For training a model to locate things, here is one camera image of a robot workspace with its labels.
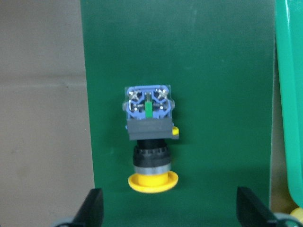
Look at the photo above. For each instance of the green conveyor belt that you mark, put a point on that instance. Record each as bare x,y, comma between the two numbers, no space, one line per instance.
217,57

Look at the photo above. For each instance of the yellow push button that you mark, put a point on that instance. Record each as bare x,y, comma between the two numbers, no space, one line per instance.
149,122

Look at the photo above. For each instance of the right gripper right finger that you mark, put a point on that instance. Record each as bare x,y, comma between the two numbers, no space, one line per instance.
251,212

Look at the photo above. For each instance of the green plastic tray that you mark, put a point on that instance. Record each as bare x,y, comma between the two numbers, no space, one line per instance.
289,43

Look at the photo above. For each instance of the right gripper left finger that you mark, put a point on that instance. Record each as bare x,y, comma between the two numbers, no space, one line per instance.
90,213

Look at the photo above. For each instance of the yellow plastic tray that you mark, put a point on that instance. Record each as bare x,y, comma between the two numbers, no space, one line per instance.
298,214

